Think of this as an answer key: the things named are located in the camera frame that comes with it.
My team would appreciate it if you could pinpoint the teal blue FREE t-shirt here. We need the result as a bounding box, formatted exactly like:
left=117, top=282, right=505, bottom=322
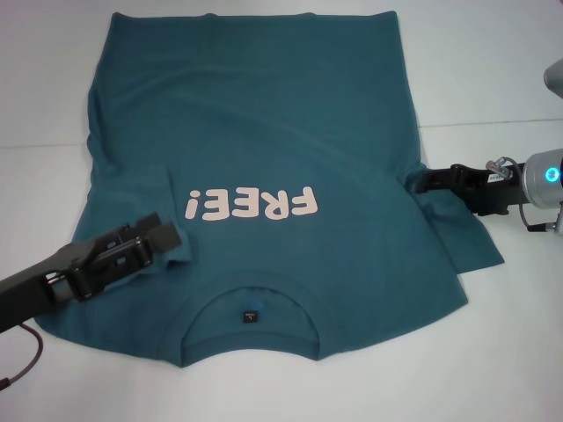
left=34, top=11, right=507, bottom=370

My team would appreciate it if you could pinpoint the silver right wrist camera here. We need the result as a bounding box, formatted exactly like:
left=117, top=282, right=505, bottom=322
left=544, top=56, right=563, bottom=100

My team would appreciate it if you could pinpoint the right gripper cable with fitting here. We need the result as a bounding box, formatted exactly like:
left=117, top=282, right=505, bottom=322
left=485, top=156, right=549, bottom=232

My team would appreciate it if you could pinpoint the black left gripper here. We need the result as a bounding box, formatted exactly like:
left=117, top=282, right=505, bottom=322
left=0, top=213, right=184, bottom=335

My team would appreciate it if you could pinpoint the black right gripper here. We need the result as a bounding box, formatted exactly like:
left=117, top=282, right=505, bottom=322
left=416, top=164, right=527, bottom=216

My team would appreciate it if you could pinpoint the dark left gripper cable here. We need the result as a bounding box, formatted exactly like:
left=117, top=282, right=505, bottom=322
left=0, top=323, right=45, bottom=390

